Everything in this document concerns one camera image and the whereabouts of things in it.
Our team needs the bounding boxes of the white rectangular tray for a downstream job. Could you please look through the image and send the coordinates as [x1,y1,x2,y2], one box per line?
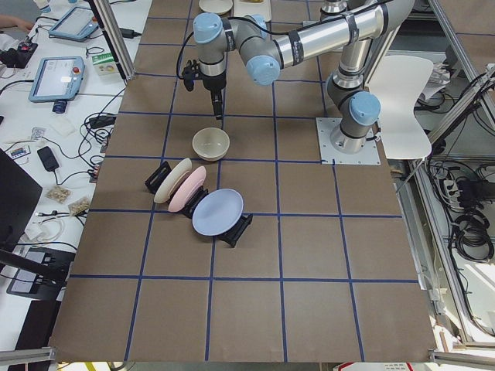
[234,0,271,15]

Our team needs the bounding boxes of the light blue plate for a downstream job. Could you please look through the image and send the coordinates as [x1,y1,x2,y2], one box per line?
[192,189,244,237]

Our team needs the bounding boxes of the blue teach pendant far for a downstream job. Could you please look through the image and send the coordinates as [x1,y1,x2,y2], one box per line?
[48,6,99,42]

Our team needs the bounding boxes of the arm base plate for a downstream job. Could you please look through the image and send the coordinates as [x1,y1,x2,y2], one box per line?
[316,117,381,165]

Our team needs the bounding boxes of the cream plate in rack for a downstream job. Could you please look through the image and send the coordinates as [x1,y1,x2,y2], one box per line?
[154,158,193,204]

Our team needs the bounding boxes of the blue teach pendant near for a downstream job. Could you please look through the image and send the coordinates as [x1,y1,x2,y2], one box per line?
[29,56,85,103]

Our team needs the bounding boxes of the green white carton box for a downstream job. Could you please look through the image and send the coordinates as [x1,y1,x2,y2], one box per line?
[91,53,118,76]

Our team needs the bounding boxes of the white chair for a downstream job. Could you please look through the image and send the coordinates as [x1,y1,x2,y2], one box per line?
[368,55,433,160]

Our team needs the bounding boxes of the blue teach pendant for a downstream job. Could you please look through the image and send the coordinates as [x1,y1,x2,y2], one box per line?
[29,56,85,103]
[48,6,99,42]

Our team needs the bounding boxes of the black power adapter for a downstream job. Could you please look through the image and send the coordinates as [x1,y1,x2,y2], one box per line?
[119,28,142,39]

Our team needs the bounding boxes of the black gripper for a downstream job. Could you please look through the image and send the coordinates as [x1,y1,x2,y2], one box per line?
[203,72,226,120]

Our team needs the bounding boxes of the pink plate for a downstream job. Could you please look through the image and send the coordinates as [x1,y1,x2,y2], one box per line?
[168,165,207,213]

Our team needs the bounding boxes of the white round plate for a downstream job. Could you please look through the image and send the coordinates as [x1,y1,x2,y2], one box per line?
[199,0,234,15]

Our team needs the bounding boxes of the aluminium frame post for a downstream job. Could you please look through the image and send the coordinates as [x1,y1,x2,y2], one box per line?
[87,0,136,81]

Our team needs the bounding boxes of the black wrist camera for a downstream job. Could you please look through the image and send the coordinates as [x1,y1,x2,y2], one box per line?
[182,60,202,92]

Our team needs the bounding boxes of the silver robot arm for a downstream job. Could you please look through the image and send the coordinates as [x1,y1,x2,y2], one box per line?
[181,0,414,155]

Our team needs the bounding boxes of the black plate rack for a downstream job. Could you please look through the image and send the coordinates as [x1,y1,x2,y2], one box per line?
[145,158,253,247]

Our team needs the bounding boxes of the cream ceramic bowl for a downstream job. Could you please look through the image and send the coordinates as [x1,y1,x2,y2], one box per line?
[192,128,230,162]

